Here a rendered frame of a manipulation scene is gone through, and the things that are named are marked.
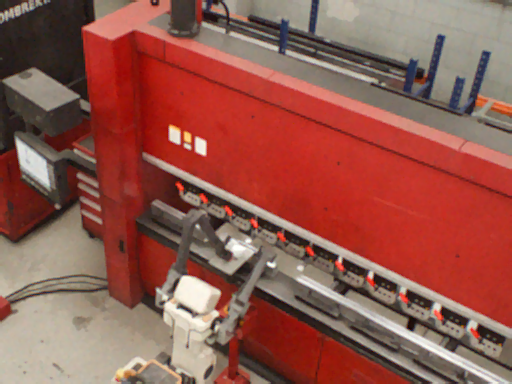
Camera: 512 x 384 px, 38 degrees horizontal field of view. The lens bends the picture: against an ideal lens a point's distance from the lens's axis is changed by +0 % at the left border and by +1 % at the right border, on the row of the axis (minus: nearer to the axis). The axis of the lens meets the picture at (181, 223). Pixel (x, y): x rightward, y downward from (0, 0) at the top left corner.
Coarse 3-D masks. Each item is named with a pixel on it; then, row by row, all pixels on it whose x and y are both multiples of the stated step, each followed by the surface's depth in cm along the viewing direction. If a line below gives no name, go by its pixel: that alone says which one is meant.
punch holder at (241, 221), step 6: (234, 204) 460; (234, 210) 463; (240, 210) 459; (246, 210) 455; (240, 216) 462; (246, 216) 458; (252, 216) 459; (234, 222) 468; (240, 222) 465; (246, 222) 461; (246, 228) 464
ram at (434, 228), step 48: (144, 96) 463; (192, 96) 434; (240, 96) 409; (144, 144) 488; (192, 144) 456; (240, 144) 429; (288, 144) 404; (336, 144) 383; (240, 192) 450; (288, 192) 424; (336, 192) 400; (384, 192) 379; (432, 192) 360; (480, 192) 343; (336, 240) 418; (384, 240) 395; (432, 240) 375; (480, 240) 356; (432, 288) 391; (480, 288) 371
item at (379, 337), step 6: (354, 324) 440; (360, 330) 438; (366, 330) 437; (372, 330) 437; (372, 336) 434; (378, 336) 433; (384, 336) 433; (378, 342) 433; (384, 342) 430; (396, 342) 429; (390, 348) 429; (396, 348) 426
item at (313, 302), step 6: (300, 294) 459; (306, 294) 460; (300, 300) 459; (306, 300) 456; (312, 300) 455; (318, 300) 455; (312, 306) 455; (318, 306) 452; (324, 306) 451; (330, 306) 451; (324, 312) 450; (330, 312) 448; (336, 312) 448; (336, 318) 446
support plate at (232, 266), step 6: (228, 246) 480; (240, 246) 480; (246, 252) 475; (252, 252) 475; (216, 258) 471; (240, 258) 471; (246, 258) 471; (216, 264) 467; (222, 264) 467; (228, 264) 467; (234, 264) 467; (240, 264) 467; (222, 270) 463; (228, 270) 462; (234, 270) 463
